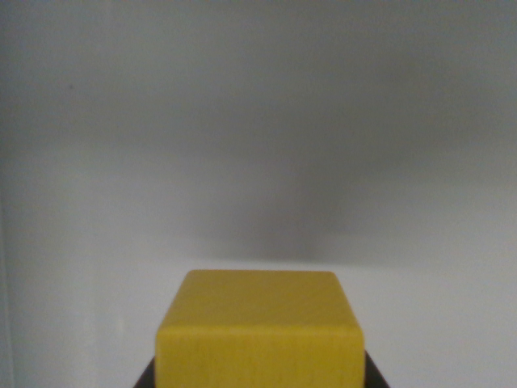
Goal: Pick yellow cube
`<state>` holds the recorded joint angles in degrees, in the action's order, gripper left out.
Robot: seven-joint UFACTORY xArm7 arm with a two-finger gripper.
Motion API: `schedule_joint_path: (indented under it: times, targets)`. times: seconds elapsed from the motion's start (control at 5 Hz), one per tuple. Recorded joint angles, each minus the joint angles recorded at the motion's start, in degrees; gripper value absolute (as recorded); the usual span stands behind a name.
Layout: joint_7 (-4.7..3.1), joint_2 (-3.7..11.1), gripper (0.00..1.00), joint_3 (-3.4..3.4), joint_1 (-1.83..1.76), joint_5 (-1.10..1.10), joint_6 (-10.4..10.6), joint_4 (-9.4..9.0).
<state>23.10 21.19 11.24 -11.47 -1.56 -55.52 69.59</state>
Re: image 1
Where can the grey plastic bin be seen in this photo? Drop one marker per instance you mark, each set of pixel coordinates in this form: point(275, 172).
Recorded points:
point(258, 141)

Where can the yellow wooden cube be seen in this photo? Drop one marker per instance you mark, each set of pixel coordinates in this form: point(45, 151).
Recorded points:
point(260, 339)

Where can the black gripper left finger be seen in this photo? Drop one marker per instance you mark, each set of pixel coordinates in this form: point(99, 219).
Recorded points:
point(147, 376)

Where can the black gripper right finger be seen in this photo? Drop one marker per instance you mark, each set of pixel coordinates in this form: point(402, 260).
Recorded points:
point(373, 374)

